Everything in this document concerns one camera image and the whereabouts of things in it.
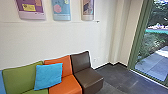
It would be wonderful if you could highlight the orange sofa seat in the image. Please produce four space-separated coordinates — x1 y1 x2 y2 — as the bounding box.
43 54 83 94

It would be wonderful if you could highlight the blue square cushion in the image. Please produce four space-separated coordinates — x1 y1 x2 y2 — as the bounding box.
33 62 64 91

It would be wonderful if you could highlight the green sofa seat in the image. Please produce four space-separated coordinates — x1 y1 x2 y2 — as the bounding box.
1 60 50 94

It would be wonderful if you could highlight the blue sofa seat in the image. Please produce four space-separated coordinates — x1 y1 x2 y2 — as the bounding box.
0 69 7 94

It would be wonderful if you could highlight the pale pink wall poster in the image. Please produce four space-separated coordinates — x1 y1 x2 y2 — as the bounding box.
80 0 96 22

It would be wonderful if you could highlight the green framed window wall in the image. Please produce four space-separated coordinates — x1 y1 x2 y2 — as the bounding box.
127 0 168 86

